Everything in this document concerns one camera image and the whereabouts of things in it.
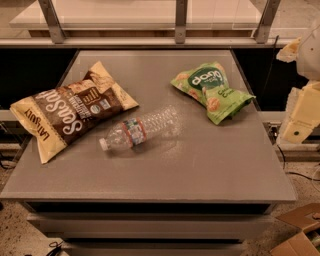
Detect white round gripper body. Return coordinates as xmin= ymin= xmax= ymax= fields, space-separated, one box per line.
xmin=296 ymin=19 xmax=320 ymax=81

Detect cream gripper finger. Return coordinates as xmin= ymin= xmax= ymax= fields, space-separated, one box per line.
xmin=276 ymin=37 xmax=301 ymax=63
xmin=279 ymin=81 xmax=320 ymax=144

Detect brown chip bag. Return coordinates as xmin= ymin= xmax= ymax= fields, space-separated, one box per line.
xmin=10 ymin=62 xmax=138 ymax=164

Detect green snack bag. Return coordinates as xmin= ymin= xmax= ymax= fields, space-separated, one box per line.
xmin=171 ymin=62 xmax=254 ymax=125

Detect cardboard box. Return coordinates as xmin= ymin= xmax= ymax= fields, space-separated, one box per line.
xmin=270 ymin=203 xmax=320 ymax=256

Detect clear plastic water bottle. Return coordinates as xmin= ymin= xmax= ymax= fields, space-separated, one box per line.
xmin=99 ymin=105 xmax=179 ymax=151

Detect black scissors on floor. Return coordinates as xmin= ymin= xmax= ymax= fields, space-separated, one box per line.
xmin=46 ymin=242 xmax=63 ymax=256

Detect black cable on floor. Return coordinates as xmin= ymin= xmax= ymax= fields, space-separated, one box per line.
xmin=259 ymin=34 xmax=320 ymax=183

